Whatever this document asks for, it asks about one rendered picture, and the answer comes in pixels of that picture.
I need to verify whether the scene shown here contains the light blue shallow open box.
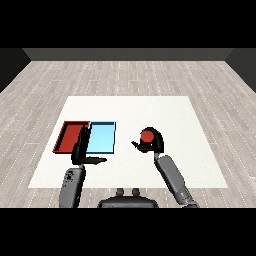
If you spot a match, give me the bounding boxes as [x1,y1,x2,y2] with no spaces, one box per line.
[85,121,117,155]

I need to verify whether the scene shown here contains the small red can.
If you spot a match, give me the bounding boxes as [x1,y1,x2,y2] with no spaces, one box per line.
[139,129,155,146]

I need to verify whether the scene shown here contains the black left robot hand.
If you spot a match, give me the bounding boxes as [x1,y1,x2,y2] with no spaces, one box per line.
[71,125,108,167]

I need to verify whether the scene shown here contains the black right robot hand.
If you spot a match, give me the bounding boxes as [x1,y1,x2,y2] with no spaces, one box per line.
[130,126,166,155]

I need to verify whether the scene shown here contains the red shallow open box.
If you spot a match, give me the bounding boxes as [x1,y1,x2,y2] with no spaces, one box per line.
[52,120,91,155]

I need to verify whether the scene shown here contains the dark grey robot body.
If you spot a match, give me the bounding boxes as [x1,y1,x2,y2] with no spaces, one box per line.
[97,188,160,209]

